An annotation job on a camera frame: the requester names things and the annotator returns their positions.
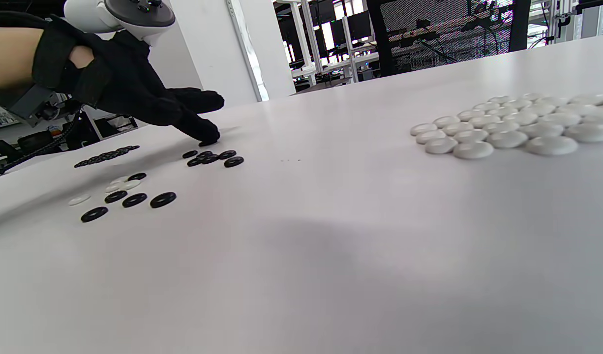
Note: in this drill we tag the person's left hand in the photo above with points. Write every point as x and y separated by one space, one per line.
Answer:
124 78

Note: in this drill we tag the group of black Go stones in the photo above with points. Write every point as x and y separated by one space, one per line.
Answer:
107 156

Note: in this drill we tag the single black Go stone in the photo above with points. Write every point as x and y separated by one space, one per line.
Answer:
208 143

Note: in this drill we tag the pile of mixed Go stones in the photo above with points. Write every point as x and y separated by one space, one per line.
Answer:
163 199

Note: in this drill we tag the group of white Go stones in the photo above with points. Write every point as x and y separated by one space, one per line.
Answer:
508 138

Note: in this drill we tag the person's left forearm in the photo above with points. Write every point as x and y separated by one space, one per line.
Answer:
11 56

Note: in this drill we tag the black white left hand controller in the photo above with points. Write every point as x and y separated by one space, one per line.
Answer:
134 19

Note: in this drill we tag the brown top side table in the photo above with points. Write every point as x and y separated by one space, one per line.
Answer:
321 86

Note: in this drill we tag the white lab workbench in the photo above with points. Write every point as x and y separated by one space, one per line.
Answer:
331 66

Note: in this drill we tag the black mesh office chair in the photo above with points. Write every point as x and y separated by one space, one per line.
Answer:
381 39

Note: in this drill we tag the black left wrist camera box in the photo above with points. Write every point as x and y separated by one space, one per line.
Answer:
31 101

